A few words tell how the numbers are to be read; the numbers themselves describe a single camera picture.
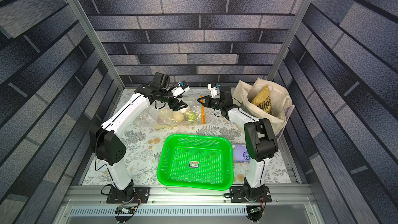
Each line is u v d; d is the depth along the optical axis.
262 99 0.82
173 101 0.73
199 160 0.84
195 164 0.83
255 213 0.73
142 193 0.74
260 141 0.50
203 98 0.86
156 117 1.02
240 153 0.81
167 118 1.03
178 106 0.74
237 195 0.73
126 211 0.71
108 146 0.47
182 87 0.71
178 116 1.00
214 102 0.82
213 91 0.84
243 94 0.80
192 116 0.98
